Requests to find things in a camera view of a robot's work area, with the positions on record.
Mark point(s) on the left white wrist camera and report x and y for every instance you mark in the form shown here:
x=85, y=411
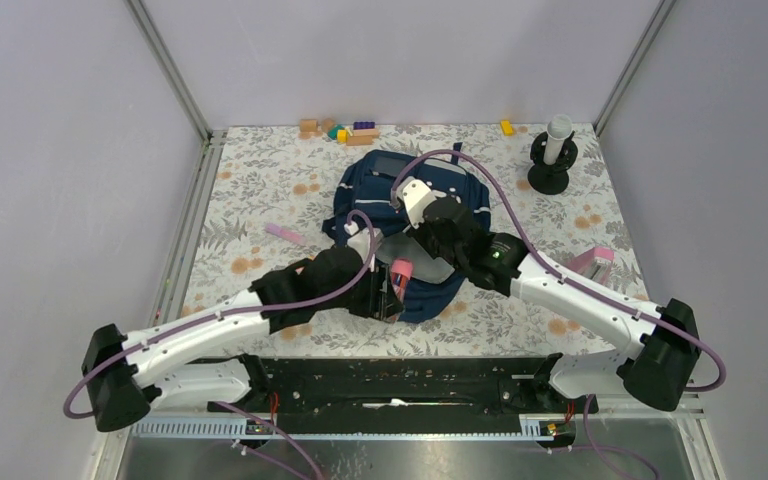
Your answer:
x=365, y=241

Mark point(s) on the black microphone stand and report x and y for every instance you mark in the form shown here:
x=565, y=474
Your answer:
x=551, y=179

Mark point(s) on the purple toy block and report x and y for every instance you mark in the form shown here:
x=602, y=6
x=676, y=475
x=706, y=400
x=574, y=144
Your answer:
x=364, y=125

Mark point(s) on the floral table cloth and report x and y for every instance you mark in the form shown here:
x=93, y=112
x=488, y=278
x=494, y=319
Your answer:
x=277, y=175

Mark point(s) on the yellow block at back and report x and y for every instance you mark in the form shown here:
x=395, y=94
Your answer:
x=507, y=128

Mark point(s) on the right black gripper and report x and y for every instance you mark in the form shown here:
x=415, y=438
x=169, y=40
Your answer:
x=419, y=234

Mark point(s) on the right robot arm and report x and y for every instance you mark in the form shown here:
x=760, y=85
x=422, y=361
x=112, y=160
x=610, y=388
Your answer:
x=654, y=351

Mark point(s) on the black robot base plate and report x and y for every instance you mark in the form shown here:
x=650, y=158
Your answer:
x=411, y=395

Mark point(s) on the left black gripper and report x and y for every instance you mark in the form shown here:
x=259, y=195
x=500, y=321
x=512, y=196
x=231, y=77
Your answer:
x=382, y=302

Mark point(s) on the pink topped pen tube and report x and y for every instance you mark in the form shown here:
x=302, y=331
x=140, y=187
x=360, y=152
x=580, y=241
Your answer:
x=401, y=272

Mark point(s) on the pink pencil case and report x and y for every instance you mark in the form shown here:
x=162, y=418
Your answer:
x=595, y=264

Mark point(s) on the long wooden block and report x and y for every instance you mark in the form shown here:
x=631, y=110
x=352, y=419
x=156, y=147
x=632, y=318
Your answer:
x=362, y=137

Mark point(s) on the round wooden block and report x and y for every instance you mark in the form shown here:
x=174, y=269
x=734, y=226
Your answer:
x=327, y=124

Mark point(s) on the teal toy block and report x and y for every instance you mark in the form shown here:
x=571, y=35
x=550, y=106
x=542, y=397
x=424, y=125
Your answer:
x=335, y=131

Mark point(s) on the navy blue student backpack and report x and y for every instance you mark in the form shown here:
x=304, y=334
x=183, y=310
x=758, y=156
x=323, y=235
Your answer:
x=365, y=185

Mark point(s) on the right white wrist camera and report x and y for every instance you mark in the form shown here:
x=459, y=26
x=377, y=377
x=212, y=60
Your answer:
x=413, y=196

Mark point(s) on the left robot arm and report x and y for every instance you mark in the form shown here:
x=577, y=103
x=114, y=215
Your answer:
x=126, y=375

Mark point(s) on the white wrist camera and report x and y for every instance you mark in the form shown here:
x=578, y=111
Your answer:
x=413, y=196
x=365, y=241

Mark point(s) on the wooden cube block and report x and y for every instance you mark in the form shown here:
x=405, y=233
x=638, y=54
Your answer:
x=308, y=125

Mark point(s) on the purple pink highlighter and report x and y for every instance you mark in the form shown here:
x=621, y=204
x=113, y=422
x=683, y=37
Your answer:
x=285, y=234

